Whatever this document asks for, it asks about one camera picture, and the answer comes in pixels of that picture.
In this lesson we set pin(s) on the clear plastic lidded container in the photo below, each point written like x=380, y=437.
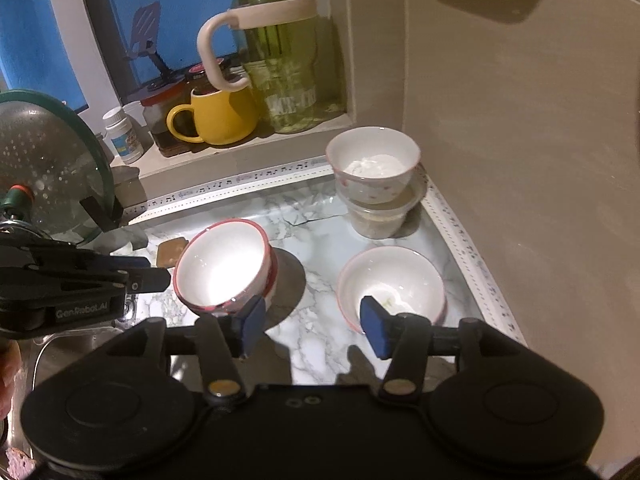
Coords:
x=380, y=220

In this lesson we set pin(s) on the black lid rack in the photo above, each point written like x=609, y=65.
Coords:
x=102, y=212

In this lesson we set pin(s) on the white pill bottle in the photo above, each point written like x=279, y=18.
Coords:
x=125, y=140

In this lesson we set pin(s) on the glass pitcher green lid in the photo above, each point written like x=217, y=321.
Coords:
x=285, y=75

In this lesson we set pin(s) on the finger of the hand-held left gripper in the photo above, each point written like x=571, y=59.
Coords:
x=127, y=261
x=150, y=280

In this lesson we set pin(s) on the stainless steel sink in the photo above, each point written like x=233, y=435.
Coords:
x=75, y=350

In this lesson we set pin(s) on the small dark lidded jar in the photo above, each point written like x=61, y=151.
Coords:
x=200, y=74

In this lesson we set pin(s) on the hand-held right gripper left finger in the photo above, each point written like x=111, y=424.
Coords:
x=250, y=322

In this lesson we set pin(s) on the phone stand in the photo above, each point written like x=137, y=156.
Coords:
x=147, y=20

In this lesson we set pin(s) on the pink-rimmed dotted bowl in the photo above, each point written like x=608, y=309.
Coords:
x=400, y=275

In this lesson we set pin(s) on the yellow mug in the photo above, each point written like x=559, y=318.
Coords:
x=220, y=115

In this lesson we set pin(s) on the red-rimmed dotted bowl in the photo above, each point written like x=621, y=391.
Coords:
x=272, y=272
x=220, y=265

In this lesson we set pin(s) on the glass pot lid green rim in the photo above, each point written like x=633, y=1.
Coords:
x=45, y=150

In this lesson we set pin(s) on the white floral dotted bowl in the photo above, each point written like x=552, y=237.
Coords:
x=372, y=165

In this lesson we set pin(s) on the person's left hand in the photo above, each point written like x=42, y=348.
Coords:
x=10, y=370

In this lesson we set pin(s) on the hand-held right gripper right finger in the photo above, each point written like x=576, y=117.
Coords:
x=375, y=325

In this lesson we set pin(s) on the brown soap bar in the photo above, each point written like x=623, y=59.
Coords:
x=170, y=252

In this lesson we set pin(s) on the dark glass jar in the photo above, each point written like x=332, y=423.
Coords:
x=162, y=117

